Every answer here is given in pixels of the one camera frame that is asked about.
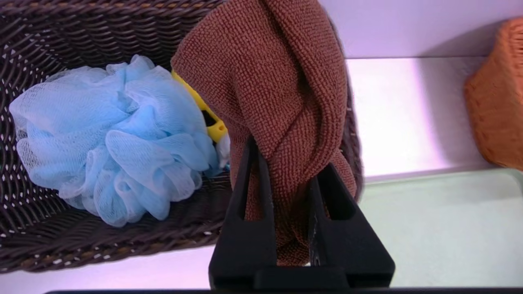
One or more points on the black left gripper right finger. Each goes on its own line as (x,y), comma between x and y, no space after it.
(347,241)

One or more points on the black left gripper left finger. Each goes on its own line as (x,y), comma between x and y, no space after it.
(245,232)

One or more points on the yellow duck scooter toy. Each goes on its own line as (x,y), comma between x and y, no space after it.
(208,118)

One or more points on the brown towel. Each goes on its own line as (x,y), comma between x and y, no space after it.
(278,90)

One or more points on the light blue mesh bath loofah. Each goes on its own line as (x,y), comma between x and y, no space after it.
(114,139)

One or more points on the orange wicker basket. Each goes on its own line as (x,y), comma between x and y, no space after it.
(498,102)

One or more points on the dark brown wicker basket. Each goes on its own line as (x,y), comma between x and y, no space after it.
(61,36)

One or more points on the light green plastic tray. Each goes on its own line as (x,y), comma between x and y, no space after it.
(441,228)

